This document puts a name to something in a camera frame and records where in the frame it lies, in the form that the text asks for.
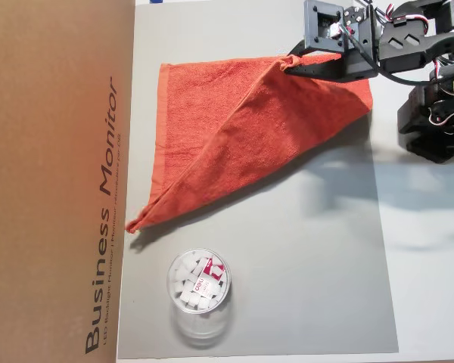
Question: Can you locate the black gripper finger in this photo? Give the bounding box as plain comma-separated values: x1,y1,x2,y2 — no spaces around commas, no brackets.
285,56,345,79
287,41,307,60

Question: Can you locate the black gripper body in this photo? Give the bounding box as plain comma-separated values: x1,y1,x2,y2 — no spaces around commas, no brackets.
340,4,380,81

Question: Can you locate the orange terry towel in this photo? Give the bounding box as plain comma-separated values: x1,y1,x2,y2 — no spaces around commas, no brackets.
124,54,374,235

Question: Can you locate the black perforated clamp plate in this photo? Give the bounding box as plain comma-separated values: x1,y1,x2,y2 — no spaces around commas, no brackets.
404,134,454,164

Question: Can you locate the grey table mat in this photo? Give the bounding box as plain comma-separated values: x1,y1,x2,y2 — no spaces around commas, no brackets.
116,0,400,360

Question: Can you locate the red white eraser wrapper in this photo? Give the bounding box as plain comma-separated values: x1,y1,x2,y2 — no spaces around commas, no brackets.
201,256,227,278

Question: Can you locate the white eraser with red label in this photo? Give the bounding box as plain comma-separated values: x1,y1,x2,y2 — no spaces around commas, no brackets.
191,278,221,298

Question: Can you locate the clear plastic jar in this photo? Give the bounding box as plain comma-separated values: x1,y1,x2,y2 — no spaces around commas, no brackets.
165,247,234,349

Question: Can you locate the brown cardboard monitor box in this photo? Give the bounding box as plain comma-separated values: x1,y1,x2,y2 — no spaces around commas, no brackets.
0,0,137,363

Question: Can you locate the black square wrist camera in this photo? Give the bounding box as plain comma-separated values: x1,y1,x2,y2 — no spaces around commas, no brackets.
303,0,345,51

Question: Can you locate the black camera cable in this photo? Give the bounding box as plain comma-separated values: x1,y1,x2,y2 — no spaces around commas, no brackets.
331,22,434,85

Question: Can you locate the red white servo wire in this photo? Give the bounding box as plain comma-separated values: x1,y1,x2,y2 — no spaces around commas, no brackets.
372,2,436,29

